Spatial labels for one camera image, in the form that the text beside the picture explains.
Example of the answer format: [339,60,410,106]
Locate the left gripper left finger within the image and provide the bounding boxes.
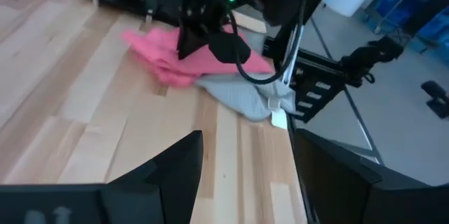
[0,131,204,224]

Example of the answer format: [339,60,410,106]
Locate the blue storage crates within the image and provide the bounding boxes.
[364,0,449,53]

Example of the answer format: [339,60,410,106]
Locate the pink microfiber towel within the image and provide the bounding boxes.
[121,25,275,88]

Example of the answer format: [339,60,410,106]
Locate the grey microfiber towel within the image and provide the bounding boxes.
[195,72,297,130]

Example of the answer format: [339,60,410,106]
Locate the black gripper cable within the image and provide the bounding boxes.
[226,0,308,85]

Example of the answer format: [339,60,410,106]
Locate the black chair base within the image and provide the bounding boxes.
[420,80,449,119]

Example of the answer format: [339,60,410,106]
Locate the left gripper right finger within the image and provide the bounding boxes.
[294,128,449,224]

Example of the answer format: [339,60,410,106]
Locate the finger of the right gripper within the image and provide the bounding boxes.
[177,26,211,60]

